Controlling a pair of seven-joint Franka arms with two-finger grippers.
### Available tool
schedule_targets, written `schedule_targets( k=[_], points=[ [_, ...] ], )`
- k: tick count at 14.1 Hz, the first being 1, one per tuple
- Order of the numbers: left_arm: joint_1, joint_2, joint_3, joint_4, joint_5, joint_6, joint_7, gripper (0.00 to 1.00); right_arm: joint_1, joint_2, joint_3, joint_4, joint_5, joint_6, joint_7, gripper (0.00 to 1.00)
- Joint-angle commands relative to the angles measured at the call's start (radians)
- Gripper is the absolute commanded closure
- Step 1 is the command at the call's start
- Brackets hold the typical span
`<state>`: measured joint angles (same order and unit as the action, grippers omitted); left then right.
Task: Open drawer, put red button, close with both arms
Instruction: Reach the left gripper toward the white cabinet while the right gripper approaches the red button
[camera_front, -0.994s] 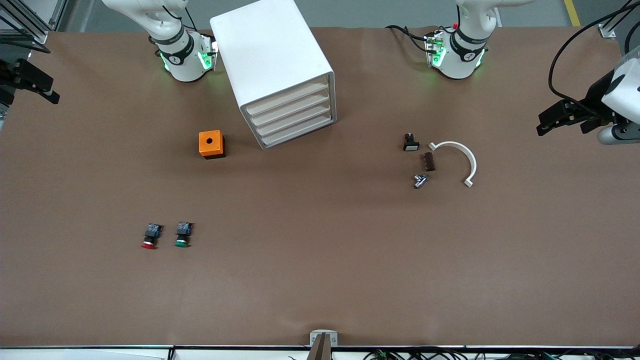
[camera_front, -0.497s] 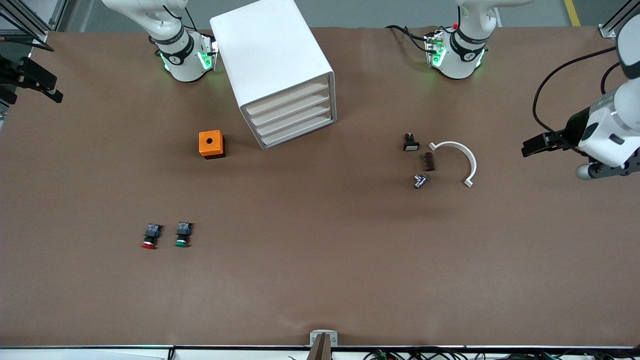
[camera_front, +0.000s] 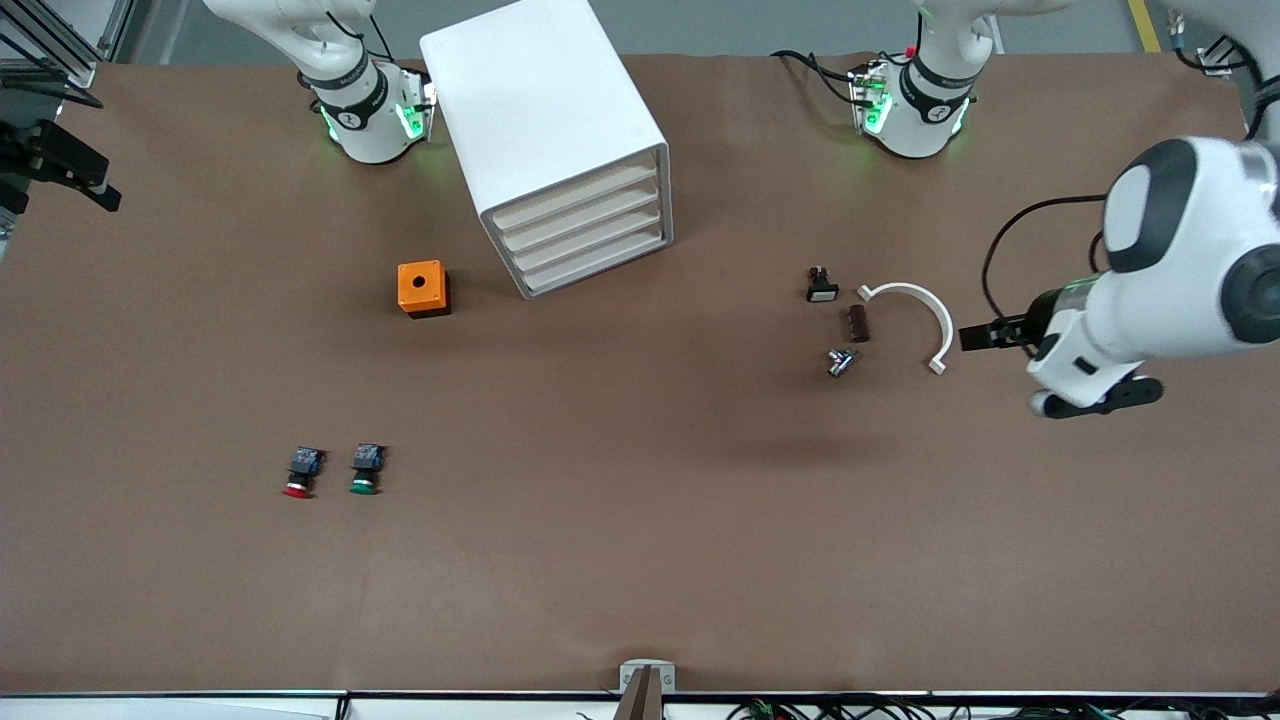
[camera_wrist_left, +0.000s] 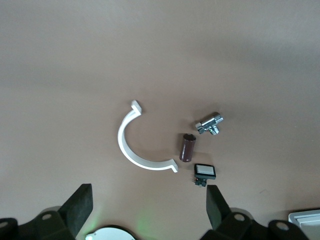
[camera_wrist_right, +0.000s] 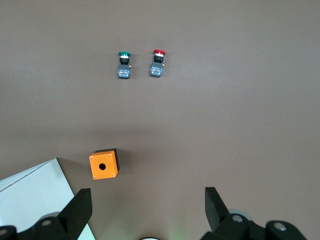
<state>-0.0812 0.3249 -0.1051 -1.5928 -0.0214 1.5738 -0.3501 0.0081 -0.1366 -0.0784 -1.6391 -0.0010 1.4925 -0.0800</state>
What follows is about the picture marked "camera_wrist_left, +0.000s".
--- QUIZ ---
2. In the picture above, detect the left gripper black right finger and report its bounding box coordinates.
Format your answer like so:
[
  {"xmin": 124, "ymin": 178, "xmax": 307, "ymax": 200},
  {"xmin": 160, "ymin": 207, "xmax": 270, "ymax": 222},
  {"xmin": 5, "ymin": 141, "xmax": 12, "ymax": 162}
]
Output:
[{"xmin": 199, "ymin": 184, "xmax": 270, "ymax": 240}]

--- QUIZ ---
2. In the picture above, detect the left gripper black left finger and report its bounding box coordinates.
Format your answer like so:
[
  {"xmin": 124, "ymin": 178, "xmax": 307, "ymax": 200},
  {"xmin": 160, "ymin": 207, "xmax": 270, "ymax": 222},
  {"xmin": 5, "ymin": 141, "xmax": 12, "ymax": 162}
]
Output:
[{"xmin": 19, "ymin": 183, "xmax": 94, "ymax": 240}]

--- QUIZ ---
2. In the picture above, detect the white square push button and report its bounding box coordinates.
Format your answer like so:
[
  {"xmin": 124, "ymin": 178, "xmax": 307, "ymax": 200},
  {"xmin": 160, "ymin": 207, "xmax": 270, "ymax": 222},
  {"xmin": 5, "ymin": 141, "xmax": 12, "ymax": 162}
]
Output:
[{"xmin": 191, "ymin": 163, "xmax": 217, "ymax": 188}]

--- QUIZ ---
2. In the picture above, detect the white drawer cabinet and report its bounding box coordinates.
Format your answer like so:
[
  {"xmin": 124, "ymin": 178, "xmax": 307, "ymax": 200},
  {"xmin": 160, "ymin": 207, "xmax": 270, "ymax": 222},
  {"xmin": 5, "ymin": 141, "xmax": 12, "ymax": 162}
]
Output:
[{"xmin": 288, "ymin": 209, "xmax": 320, "ymax": 240}]

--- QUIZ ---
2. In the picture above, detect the dark brown cylinder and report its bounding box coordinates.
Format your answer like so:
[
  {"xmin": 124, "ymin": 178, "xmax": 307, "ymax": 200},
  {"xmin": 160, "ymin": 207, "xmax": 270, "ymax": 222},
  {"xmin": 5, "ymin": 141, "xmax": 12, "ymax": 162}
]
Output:
[{"xmin": 178, "ymin": 133, "xmax": 196, "ymax": 163}]

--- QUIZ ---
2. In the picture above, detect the chrome tee valve fitting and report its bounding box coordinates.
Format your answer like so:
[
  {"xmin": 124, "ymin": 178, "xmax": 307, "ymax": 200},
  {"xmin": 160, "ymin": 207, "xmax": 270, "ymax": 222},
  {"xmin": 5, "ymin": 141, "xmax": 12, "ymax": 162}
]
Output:
[{"xmin": 194, "ymin": 111, "xmax": 225, "ymax": 136}]

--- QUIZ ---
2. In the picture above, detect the white half-ring pipe clamp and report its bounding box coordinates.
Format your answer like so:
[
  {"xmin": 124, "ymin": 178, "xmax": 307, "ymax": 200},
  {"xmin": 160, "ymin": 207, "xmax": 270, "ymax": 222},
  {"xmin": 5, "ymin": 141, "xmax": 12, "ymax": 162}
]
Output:
[{"xmin": 117, "ymin": 99, "xmax": 180, "ymax": 174}]

